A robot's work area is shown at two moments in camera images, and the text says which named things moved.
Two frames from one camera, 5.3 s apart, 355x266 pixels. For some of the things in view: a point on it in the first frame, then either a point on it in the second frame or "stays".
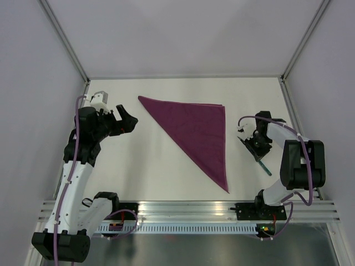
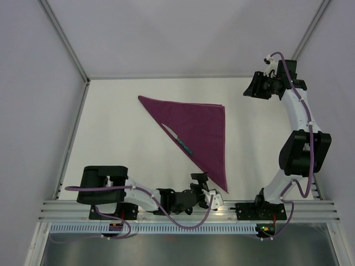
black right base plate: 259,211 stays
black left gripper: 128,122 to 202,178
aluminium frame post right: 322,6 stays
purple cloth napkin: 201,128 stays
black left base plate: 127,215 stays
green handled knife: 265,168 to 188,149
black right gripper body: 259,143 to 265,86
